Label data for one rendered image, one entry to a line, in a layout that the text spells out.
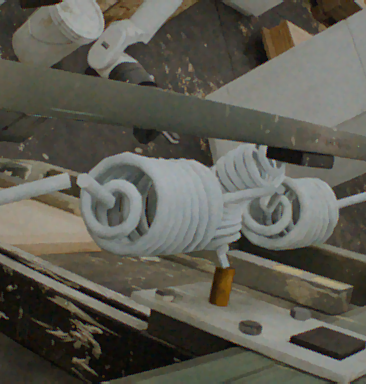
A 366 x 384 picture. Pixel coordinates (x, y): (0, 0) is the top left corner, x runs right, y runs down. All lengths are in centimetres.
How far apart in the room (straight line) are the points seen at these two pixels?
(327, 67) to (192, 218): 334
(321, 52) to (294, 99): 30
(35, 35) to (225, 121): 281
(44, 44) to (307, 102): 147
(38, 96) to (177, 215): 16
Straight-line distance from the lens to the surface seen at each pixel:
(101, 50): 147
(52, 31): 310
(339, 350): 48
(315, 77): 377
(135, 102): 32
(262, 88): 395
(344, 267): 127
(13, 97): 27
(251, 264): 108
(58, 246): 107
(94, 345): 60
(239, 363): 45
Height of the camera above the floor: 214
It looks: 35 degrees down
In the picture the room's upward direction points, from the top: 64 degrees clockwise
